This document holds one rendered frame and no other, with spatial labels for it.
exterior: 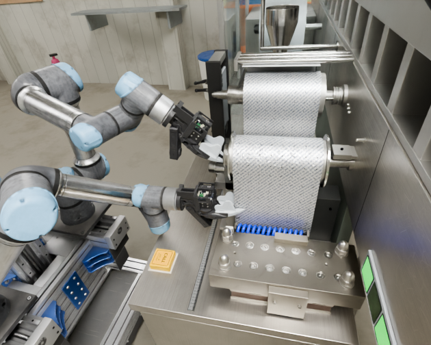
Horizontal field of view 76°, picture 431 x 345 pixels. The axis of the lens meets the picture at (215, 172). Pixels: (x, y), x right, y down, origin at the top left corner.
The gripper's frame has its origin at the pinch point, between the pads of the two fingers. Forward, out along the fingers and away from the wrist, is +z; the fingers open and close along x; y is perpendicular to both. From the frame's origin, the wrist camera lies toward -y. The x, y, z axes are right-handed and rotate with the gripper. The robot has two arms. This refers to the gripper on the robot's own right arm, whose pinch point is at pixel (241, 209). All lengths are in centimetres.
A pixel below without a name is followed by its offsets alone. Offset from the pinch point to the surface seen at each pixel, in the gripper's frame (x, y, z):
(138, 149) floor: 188, -109, -149
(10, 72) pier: 393, -86, -510
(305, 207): -0.3, 3.9, 18.8
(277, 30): 72, 36, 7
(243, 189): -0.3, 8.6, 0.8
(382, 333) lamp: -35.8, 10.2, 29.2
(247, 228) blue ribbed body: -3.2, -5.0, 2.5
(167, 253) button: -8.1, -16.5, -24.9
